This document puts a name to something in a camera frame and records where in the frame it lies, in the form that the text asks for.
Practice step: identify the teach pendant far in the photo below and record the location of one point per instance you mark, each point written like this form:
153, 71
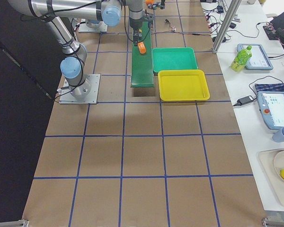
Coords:
259, 59

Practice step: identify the green tea bottle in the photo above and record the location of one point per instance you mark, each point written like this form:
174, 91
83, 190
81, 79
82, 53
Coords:
240, 61

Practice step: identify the yellow plastic tray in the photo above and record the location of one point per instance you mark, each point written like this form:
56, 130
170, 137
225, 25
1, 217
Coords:
183, 85

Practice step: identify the beige tray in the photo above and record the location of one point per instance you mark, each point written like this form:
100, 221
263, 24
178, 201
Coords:
266, 159

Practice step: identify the beige plate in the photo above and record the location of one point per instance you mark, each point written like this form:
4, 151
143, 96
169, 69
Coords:
278, 163

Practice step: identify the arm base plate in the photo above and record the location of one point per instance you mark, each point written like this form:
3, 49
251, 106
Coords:
85, 94
92, 26

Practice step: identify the teach pendant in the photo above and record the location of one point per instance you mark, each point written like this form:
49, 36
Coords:
271, 106
259, 59

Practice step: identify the blue cup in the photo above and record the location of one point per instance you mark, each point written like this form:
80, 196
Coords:
279, 136

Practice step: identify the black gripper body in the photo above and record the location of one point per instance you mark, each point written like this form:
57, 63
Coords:
135, 24

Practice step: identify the orange 4680 battery cylinder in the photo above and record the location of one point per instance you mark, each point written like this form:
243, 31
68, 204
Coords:
142, 48

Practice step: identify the aluminium frame post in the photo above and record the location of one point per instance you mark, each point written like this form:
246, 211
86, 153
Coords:
234, 5

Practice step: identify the plaid cloth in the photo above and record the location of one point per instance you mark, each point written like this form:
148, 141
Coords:
277, 87

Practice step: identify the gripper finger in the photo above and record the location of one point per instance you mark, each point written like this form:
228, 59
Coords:
135, 37

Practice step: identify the green conveyor belt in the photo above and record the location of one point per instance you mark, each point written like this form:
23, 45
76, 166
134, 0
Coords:
142, 67

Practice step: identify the green plastic tray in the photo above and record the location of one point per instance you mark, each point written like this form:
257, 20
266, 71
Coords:
176, 58

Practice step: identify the plain orange cylinder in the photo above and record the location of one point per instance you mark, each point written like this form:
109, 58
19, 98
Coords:
149, 2

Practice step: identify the teach pendant near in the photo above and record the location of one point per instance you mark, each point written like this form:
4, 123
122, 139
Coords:
271, 106

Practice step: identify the black power adapter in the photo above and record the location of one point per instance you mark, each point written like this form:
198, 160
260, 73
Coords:
244, 100

